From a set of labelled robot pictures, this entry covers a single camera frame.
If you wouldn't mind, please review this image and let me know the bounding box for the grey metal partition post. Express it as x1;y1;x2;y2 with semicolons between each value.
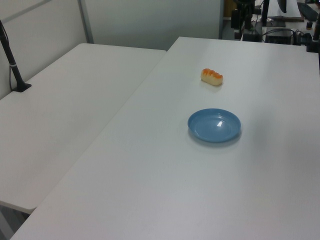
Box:
218;0;225;40
76;0;95;45

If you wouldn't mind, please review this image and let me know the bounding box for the blue plastic plate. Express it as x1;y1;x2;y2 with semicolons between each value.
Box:
187;107;242;144

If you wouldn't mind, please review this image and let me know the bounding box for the black clamp device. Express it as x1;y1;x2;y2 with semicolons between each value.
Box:
305;39;320;54

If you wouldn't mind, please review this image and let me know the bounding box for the black monitor stand post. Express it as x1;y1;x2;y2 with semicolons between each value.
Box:
260;0;271;27

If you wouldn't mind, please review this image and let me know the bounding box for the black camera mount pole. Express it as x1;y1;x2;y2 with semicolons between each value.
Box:
0;19;33;94

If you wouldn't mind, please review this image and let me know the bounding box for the black electronics box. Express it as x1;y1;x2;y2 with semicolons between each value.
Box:
264;28;294;45

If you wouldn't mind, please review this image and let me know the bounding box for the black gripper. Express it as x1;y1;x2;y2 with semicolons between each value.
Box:
230;0;256;30

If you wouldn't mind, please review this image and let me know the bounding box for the orange glazed bread roll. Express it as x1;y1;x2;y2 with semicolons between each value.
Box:
200;68;224;86

